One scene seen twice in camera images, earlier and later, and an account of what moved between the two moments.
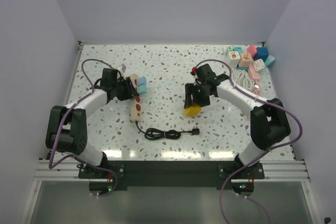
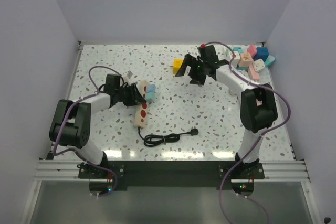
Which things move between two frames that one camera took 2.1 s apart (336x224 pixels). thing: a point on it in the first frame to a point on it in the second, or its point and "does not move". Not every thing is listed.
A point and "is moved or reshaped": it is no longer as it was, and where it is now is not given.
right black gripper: x=190 y=88 to x=195 y=80
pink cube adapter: x=252 y=49 does not move
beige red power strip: x=135 y=102 is moved or reshaped
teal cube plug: x=142 y=88 to x=150 y=94
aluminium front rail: x=68 y=171 does not move
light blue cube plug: x=141 y=80 to x=150 y=87
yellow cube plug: x=193 y=110 to x=177 y=64
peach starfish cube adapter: x=245 y=60 does not move
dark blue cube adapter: x=262 y=53 does not move
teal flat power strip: x=269 y=60 does not move
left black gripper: x=130 y=92 to x=135 y=96
